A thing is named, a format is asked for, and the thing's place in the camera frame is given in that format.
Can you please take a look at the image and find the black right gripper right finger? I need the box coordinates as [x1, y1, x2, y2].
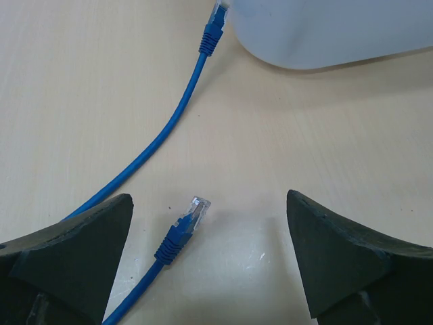
[287, 190, 432, 324]

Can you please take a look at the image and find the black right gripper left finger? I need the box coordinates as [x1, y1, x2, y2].
[1, 194, 133, 324]

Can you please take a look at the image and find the blue ethernet cable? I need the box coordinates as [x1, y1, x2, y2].
[60, 0, 230, 325]

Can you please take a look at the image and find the white plastic bin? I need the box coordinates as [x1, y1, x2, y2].
[229, 0, 432, 70]

